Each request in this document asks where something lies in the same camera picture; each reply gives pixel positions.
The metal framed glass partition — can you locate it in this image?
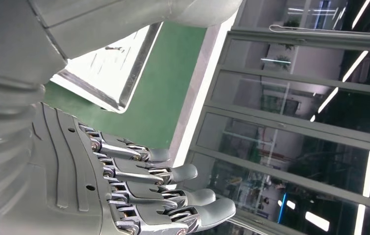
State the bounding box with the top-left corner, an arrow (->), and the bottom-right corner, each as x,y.
184,0 -> 370,235

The white electronic scale steel tray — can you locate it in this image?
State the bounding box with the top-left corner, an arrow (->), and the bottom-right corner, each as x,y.
49,22 -> 163,114

